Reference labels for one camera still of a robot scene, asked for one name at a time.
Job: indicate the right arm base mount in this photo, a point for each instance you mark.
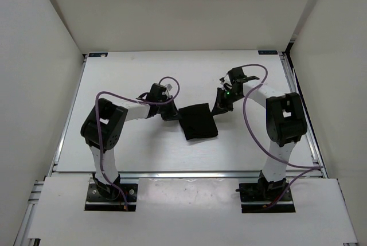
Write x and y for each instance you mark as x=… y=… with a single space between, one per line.
x=255 y=198

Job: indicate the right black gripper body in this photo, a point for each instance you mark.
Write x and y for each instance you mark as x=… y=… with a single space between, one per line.
x=240 y=96

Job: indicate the aluminium frame rail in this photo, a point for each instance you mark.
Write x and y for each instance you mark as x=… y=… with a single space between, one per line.
x=190 y=174

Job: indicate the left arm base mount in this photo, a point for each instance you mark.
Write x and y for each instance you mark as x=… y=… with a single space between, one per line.
x=102 y=202

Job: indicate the white front cover board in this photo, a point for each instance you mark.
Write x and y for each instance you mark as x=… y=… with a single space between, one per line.
x=195 y=212

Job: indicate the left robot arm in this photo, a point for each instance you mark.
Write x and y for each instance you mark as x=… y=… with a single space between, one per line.
x=103 y=127

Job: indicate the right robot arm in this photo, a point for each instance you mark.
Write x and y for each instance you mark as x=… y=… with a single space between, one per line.
x=285 y=123

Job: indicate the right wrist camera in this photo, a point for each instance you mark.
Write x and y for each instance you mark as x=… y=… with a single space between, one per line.
x=236 y=75

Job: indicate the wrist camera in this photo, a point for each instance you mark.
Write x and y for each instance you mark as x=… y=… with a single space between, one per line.
x=236 y=75
x=158 y=94

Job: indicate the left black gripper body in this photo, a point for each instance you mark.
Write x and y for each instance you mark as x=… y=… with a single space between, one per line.
x=163 y=110

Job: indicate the blue corner label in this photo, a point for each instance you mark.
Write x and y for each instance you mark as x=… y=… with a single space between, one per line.
x=98 y=54
x=267 y=52

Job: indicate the black skirt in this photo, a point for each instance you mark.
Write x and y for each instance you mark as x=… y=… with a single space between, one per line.
x=197 y=122

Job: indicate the right blue corner label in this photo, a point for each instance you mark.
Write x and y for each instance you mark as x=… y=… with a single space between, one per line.
x=267 y=52

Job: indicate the left blue corner label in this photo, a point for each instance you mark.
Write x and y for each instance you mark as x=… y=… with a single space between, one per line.
x=98 y=54

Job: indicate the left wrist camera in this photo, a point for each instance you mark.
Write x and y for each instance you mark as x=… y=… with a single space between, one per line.
x=158 y=94

